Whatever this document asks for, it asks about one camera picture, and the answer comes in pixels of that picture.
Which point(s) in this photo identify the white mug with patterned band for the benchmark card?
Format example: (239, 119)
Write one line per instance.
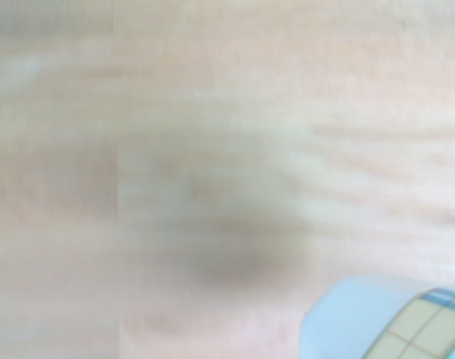
(377, 321)

